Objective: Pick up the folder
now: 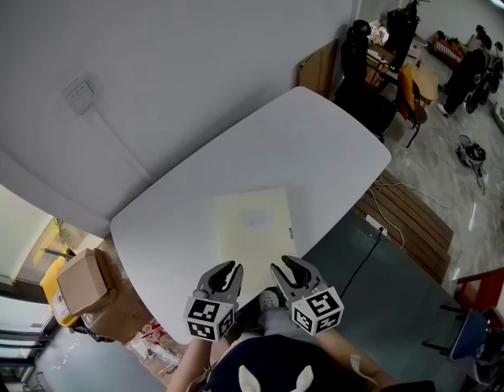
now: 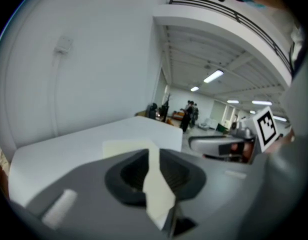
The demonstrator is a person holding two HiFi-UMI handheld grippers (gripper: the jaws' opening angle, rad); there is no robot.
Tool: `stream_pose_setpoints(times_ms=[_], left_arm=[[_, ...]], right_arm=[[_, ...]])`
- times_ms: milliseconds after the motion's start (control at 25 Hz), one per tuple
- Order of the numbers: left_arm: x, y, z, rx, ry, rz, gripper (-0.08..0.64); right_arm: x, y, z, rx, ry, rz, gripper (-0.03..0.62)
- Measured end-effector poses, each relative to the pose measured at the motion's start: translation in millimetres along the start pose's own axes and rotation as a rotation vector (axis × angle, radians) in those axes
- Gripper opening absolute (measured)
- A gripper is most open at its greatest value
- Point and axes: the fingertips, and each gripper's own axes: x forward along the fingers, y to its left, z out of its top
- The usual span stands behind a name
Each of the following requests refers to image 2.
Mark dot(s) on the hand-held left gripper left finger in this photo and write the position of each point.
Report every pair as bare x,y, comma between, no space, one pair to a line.
89,196

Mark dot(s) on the person's light grey trousers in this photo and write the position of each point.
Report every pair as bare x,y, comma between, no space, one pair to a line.
298,159

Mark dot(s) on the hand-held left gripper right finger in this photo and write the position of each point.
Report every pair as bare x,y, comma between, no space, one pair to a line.
218,196

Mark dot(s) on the black coat rack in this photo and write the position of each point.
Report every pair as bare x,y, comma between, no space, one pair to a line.
165,109

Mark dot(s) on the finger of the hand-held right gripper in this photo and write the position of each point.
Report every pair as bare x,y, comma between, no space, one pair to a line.
206,144

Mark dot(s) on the person's right hand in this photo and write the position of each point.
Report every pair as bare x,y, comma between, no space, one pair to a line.
246,151

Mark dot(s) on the white wall junction box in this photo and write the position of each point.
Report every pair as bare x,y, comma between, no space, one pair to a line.
64,45

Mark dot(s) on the person's right forearm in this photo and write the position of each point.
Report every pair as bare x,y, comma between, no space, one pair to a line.
284,139

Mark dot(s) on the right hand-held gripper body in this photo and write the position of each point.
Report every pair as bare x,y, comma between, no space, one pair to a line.
266,129

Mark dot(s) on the black office chair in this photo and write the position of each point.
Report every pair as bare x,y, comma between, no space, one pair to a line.
151,111

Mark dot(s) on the orange shelf unit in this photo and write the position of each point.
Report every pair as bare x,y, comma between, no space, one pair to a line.
178,116

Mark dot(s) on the black metal railing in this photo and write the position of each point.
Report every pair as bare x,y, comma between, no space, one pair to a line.
231,11

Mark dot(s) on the leaning cardboard panel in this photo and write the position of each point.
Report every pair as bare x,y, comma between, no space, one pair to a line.
141,113

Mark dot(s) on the ceiling light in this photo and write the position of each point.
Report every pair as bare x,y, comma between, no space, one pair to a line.
213,76
232,101
194,88
279,118
261,102

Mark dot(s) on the orange chair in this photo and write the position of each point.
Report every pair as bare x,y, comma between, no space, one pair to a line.
170,122

